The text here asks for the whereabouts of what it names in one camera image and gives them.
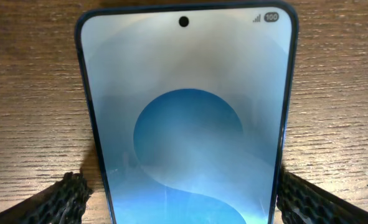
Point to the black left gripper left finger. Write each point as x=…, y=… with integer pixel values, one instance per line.
x=64, y=202

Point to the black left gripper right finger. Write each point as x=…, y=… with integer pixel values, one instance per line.
x=300, y=201

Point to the blue Samsung smartphone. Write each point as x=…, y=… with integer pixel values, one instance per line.
x=188, y=105

